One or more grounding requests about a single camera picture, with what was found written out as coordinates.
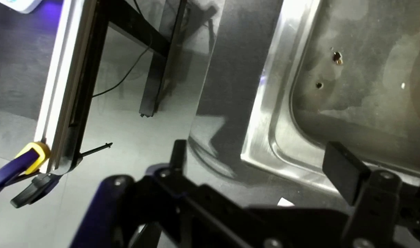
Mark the stainless steel sink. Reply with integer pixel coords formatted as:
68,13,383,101
240,0,420,194

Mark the black cable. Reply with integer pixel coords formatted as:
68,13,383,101
92,0,153,99

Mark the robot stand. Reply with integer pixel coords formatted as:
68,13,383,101
34,0,188,176

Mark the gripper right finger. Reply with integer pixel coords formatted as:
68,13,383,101
322,141,420,248

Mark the blue and yellow bar clamp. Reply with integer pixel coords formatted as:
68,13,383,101
0,141,113,209

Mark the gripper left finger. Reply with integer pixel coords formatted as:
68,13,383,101
71,139,266,248

